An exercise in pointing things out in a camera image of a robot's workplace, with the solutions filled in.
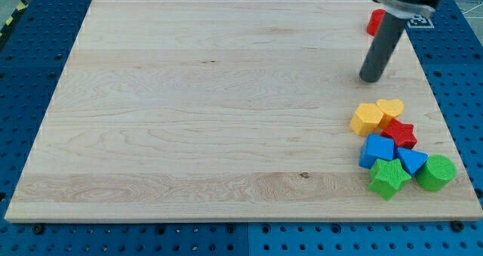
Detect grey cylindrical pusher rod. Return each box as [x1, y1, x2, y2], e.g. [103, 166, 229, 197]
[359, 11, 407, 82]

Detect red cylinder block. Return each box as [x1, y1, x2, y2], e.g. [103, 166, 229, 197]
[366, 8, 386, 36]

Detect light wooden board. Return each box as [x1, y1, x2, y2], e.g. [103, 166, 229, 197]
[5, 0, 482, 223]

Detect white fiducial marker tag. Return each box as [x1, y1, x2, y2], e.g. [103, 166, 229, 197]
[407, 14, 434, 29]

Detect yellow heart block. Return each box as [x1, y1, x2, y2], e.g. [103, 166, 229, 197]
[376, 99, 405, 129]

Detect yellow hexagon block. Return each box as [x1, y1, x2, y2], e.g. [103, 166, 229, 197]
[349, 103, 383, 137]

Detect red star block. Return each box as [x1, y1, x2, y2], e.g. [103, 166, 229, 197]
[380, 119, 417, 150]

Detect blue cube block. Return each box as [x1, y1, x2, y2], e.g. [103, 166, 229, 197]
[359, 134, 395, 169]

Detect blue triangle block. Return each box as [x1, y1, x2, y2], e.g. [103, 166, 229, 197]
[395, 147, 429, 176]

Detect green star block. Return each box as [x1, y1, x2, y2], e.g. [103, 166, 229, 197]
[368, 159, 412, 200]

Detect green cylinder block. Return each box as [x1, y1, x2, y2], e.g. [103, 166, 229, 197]
[415, 155, 457, 192]

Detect black bolt right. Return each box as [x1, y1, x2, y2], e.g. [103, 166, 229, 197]
[451, 221, 465, 233]

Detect black bolt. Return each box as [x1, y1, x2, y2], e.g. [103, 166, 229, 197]
[451, 221, 465, 233]
[31, 224, 45, 235]

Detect black bolt left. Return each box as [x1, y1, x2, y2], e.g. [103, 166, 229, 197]
[31, 224, 45, 235]

